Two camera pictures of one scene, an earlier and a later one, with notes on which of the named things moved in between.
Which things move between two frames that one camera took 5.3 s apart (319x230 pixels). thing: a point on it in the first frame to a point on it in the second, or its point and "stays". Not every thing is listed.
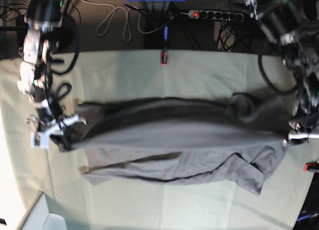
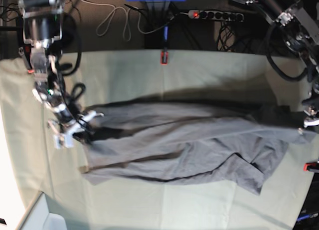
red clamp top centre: [162, 63] stays
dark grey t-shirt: [240, 137] stays
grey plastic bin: [39, 218] stays
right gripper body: [298, 132] to [312, 110]
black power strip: [217, 15] stays
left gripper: [56, 126] to [70, 123]
